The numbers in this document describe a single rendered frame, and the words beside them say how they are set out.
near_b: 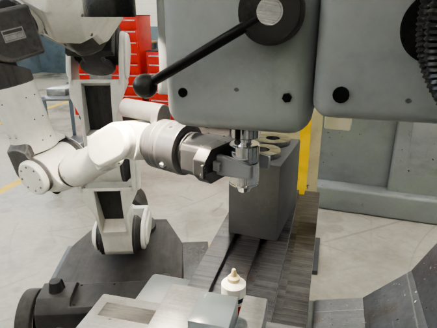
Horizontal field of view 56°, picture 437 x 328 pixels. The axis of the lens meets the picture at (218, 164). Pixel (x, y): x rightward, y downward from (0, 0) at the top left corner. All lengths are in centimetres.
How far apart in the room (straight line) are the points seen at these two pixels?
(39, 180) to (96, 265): 79
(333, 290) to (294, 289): 166
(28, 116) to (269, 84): 56
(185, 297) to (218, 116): 27
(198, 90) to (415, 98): 25
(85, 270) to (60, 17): 98
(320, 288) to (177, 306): 192
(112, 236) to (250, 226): 67
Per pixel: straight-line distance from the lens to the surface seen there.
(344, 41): 46
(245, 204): 95
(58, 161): 92
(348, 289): 251
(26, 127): 92
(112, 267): 162
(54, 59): 1200
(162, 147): 67
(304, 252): 94
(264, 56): 49
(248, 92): 50
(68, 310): 143
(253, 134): 60
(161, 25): 61
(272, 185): 91
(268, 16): 46
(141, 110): 73
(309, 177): 247
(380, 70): 47
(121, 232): 148
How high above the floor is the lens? 145
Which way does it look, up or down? 20 degrees down
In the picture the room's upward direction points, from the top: straight up
